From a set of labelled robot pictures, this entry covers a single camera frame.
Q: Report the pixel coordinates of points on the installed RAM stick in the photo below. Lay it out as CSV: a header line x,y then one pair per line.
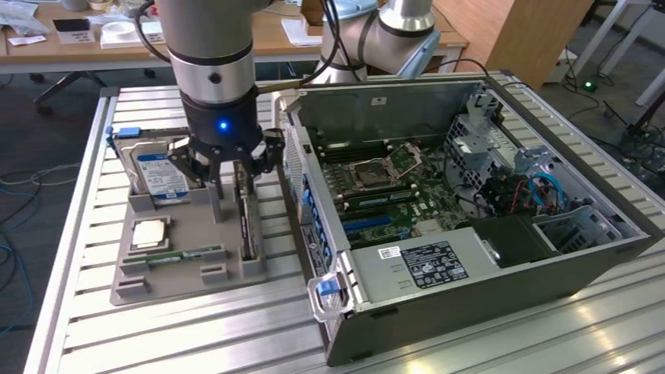
x,y
378,199

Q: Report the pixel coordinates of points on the metal socket cover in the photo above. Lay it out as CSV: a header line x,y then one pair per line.
x,y
405,159

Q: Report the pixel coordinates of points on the silver CPU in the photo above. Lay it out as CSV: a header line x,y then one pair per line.
x,y
148,233

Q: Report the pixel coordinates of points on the perforated metal drive cage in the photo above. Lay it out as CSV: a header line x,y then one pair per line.
x,y
469,156

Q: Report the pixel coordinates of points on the white tape roll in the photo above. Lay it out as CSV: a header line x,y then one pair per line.
x,y
119,28

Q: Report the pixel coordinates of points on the grey cup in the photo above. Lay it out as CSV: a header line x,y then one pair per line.
x,y
75,4

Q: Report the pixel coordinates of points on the small white box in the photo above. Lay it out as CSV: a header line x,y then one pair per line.
x,y
565,66

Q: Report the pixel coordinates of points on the white frame table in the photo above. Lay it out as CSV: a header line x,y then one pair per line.
x,y
652,91

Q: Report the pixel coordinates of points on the black office chair base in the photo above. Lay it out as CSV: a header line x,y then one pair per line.
x,y
57,90

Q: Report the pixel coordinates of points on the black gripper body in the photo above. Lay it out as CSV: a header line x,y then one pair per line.
x,y
208,124

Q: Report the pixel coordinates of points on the CPU socket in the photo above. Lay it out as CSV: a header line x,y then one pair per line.
x,y
370,177

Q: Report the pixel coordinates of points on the brown cardboard box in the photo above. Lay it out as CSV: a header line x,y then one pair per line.
x,y
312,11

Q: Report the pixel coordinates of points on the silver chipset heatsink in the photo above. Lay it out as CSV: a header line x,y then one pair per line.
x,y
428,228

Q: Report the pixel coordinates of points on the clear plastic bag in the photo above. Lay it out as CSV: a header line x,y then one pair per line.
x,y
20,19

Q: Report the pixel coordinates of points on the grey power supply unit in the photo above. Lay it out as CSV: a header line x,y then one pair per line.
x,y
378,280

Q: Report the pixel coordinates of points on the blue case latch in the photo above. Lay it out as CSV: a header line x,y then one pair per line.
x,y
326,289

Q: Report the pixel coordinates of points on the wooden cabinet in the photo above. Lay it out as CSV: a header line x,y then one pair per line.
x,y
520,39

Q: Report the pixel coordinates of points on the flat white box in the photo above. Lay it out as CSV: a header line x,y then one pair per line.
x,y
121,43

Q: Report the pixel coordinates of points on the open dark PC case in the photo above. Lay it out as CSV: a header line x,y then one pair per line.
x,y
468,319

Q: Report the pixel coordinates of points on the white box with black lid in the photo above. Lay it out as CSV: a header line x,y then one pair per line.
x,y
72,37

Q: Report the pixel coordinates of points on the green RAM stick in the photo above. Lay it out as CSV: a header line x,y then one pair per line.
x,y
171,257

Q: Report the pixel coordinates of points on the wooden desk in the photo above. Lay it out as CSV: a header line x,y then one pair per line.
x,y
77,52

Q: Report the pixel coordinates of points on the white paper slip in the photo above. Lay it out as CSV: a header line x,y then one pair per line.
x,y
25,40

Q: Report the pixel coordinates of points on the metal disk bay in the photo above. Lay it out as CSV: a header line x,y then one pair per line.
x,y
586,230

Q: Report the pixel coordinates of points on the long PCIe expansion slot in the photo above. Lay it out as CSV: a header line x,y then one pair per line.
x,y
365,224

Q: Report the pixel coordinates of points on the white paper stack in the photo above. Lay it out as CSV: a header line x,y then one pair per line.
x,y
301,33

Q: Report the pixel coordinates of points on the graphics card with metal bracket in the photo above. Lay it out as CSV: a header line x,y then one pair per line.
x,y
248,226

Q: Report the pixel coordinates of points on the hard disk in blue caddy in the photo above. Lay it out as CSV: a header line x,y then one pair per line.
x,y
151,179

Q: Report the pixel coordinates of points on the black device green light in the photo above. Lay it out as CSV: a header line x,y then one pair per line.
x,y
588,85

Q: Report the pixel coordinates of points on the grey parts rack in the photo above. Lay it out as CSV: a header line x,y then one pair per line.
x,y
208,241

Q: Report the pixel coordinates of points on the plain white box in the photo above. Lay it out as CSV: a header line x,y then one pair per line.
x,y
152,35

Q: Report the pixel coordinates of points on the green motherboard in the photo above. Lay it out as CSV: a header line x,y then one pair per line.
x,y
416,202

